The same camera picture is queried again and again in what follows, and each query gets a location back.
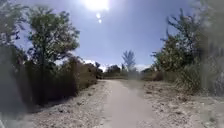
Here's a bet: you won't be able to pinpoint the distant dark bushes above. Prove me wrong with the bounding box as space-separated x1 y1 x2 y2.
102 64 129 80

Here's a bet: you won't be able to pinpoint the slender distant tree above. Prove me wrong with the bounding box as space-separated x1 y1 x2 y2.
121 49 137 74

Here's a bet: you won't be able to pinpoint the row of dark bushes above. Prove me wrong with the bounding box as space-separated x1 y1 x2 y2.
0 43 104 113

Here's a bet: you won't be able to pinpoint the pale dirt path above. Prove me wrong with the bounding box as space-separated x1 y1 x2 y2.
97 79 162 128

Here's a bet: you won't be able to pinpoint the dry stony grass verge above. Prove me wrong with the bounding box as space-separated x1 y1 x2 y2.
133 79 224 128
18 79 112 128

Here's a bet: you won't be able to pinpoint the tall leafy tree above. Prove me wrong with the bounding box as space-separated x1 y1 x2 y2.
24 4 82 101

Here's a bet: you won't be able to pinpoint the belt of green trees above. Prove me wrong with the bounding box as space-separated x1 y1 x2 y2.
150 0 224 98

